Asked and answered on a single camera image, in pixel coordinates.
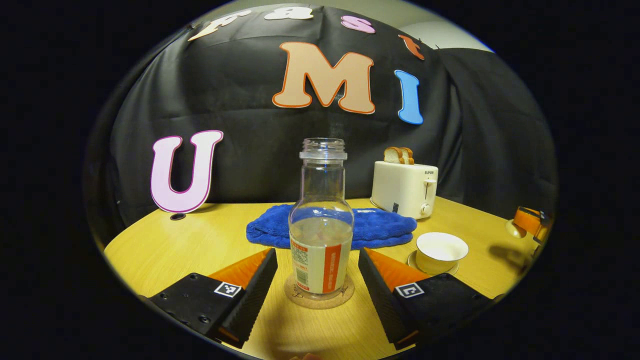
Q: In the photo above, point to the white toaster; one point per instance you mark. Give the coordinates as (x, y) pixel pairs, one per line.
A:
(400, 187)

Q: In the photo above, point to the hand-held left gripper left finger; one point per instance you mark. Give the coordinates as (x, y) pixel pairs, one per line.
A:
(255, 290)

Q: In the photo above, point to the cream teacup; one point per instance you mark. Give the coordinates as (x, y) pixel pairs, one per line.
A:
(440, 257)

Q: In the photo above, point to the black backdrop cloth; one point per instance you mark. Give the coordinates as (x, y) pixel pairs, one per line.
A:
(250, 150)

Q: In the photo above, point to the round cork coaster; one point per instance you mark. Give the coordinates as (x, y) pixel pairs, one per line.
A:
(320, 302)

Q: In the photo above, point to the toast slice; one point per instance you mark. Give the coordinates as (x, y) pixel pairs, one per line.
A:
(392, 155)
(408, 155)

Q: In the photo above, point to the clear glass water bottle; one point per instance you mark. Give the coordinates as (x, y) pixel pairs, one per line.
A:
(320, 250)

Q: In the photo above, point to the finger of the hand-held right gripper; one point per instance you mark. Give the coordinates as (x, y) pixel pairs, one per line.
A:
(530, 220)

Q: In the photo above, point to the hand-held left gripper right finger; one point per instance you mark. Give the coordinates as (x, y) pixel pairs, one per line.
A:
(381, 290)

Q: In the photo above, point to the cream teacup lid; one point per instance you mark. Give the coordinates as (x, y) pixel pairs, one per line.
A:
(512, 230)

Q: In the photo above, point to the cream saucer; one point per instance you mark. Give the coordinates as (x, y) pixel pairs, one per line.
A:
(412, 261)

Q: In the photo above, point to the blue towel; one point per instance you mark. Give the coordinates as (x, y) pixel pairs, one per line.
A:
(380, 227)

